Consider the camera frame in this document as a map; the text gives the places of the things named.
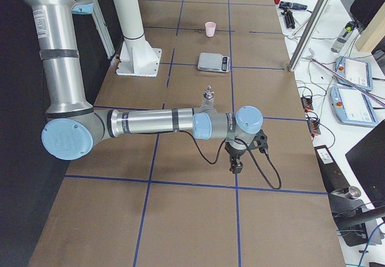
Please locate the aluminium frame post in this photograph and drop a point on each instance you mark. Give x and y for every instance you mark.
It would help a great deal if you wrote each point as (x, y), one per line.
(318, 11)

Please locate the teach pendant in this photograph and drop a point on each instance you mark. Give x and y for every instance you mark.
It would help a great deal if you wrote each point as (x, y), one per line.
(356, 71)
(351, 107)

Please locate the far teach pendant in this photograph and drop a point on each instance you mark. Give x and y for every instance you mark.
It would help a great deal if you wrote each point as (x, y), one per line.
(356, 71)

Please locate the clear glass sauce bottle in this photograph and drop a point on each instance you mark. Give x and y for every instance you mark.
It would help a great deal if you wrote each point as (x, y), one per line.
(208, 97)

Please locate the pink paper cup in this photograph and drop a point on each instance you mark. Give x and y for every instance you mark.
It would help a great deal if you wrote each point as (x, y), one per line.
(210, 28)

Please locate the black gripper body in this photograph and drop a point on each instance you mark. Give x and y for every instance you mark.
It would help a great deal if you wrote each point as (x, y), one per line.
(234, 153)

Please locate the clear water bottle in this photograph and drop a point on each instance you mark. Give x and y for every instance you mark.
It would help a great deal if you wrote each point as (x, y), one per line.
(343, 36)

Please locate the black monitor arm base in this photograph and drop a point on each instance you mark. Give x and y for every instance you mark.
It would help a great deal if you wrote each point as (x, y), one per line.
(355, 221)

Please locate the long reacher grabber stick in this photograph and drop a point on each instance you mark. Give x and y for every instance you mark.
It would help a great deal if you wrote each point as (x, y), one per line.
(371, 96)

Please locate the black folded tripod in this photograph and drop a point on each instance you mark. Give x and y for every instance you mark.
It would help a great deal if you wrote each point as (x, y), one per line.
(288, 18)

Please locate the far orange terminal block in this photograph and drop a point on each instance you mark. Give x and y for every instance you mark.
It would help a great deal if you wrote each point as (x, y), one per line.
(307, 101)

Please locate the orange terminal block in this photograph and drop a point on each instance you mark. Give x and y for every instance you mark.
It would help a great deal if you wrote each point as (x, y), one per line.
(313, 122)
(307, 101)

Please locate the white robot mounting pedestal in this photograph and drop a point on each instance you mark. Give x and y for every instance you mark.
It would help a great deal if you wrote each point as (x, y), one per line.
(137, 57)

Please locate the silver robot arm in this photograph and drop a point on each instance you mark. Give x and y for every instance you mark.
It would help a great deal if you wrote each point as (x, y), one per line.
(74, 127)

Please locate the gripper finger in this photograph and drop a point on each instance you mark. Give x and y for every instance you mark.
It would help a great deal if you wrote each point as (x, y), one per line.
(236, 165)

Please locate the digital kitchen scale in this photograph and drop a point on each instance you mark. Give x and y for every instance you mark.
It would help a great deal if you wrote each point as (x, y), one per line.
(213, 62)

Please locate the near orange terminal block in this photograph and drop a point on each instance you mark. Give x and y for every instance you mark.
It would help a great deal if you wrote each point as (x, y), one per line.
(313, 122)

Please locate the near teach pendant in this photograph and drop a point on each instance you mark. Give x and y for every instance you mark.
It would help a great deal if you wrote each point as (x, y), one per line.
(351, 107)

